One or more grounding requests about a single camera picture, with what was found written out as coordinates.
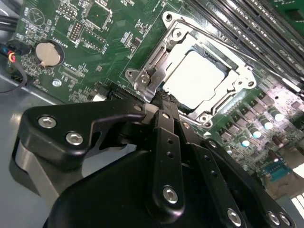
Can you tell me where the metal socket cover frame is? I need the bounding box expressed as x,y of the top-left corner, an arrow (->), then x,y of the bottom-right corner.
134,32 -> 256,114

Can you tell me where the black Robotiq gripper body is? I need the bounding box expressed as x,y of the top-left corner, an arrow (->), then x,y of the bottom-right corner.
41,151 -> 224,228

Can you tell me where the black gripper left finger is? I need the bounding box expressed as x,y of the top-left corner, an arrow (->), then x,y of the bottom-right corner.
9,91 -> 187,224

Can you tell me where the square CPU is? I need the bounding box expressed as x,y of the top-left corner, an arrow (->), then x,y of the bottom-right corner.
163,50 -> 232,110

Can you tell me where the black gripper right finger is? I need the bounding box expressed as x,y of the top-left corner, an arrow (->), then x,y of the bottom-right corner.
171,94 -> 298,228

